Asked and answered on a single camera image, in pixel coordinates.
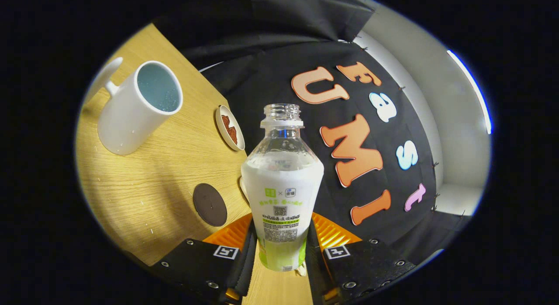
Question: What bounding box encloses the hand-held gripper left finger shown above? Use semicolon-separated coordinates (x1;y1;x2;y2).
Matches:
151;212;258;305

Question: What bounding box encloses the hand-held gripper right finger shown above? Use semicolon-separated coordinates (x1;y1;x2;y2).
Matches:
306;212;416;305

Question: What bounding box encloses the dark brown round coaster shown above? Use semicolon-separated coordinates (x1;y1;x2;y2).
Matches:
193;183;228;227

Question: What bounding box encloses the clear juice bottle white label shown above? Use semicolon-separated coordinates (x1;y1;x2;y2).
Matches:
240;103;325;272

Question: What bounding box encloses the white cup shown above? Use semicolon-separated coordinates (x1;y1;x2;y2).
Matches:
90;57;184;156

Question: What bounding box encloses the wooden table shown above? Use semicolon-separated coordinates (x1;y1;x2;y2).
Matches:
75;23;315;305

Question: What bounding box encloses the small plate with brown food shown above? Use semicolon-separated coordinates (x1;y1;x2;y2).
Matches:
215;105;246;152

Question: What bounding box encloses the black backdrop cloth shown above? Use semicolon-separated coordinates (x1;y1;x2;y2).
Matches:
153;0;468;266

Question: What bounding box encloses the bright ceiling light panel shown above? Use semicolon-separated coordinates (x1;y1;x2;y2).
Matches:
446;49;493;135

